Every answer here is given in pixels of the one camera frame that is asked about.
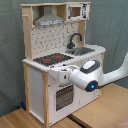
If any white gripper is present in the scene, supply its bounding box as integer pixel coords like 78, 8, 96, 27
49, 65, 79, 82

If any white oven door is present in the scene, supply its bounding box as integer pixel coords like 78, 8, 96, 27
49, 82, 79, 125

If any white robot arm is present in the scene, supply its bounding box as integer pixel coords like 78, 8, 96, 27
49, 53, 128, 92

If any wooden toy kitchen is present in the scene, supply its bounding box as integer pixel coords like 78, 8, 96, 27
22, 2, 105, 127

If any black toy stovetop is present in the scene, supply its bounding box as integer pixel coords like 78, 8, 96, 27
34, 53, 70, 66

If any metal toy sink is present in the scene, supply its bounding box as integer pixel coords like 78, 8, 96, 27
65, 47, 95, 56

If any black toy faucet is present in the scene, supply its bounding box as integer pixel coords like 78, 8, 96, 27
67, 33, 82, 49

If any white cupboard door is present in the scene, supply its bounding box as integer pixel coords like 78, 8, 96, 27
79, 54, 103, 108

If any grey range hood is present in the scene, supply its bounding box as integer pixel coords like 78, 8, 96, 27
35, 6, 64, 27

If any toy microwave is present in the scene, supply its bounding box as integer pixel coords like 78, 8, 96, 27
67, 4, 89, 20

